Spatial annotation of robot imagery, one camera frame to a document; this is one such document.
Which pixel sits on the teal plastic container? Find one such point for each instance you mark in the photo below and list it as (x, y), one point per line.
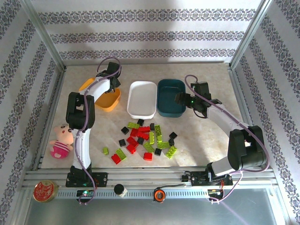
(168, 93)

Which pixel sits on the orange plastic container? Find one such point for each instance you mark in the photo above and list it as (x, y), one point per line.
(107, 104)

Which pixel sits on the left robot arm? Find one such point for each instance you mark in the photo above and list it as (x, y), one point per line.
(81, 151)

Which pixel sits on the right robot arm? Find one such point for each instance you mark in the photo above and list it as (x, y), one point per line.
(222, 119)

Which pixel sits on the white plastic container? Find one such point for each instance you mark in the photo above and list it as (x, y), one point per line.
(141, 98)

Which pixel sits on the pink plush pig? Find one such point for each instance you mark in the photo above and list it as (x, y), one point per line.
(59, 150)

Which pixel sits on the orange black round device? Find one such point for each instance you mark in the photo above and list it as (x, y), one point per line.
(159, 195)

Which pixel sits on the small circuit board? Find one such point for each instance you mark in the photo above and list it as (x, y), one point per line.
(85, 193)
(214, 192)

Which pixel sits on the slotted metal strip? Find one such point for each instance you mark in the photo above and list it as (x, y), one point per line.
(140, 194)

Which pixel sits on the black capped white jar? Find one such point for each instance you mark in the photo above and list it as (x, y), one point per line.
(119, 188)

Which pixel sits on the grey metal panel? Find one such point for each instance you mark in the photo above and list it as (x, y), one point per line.
(140, 213)

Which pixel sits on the red gold round tin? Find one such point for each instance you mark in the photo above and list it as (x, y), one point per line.
(45, 191)

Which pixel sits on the aluminium wall rail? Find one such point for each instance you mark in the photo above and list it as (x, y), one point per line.
(145, 62)

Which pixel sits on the aluminium side rail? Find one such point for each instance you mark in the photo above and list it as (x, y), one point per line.
(55, 98)
(242, 93)

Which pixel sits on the aluminium frame post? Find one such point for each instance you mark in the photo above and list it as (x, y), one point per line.
(249, 35)
(45, 35)

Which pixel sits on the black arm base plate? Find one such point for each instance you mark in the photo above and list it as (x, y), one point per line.
(100, 179)
(197, 179)

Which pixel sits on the aluminium mounting rail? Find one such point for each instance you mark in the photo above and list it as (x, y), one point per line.
(145, 175)

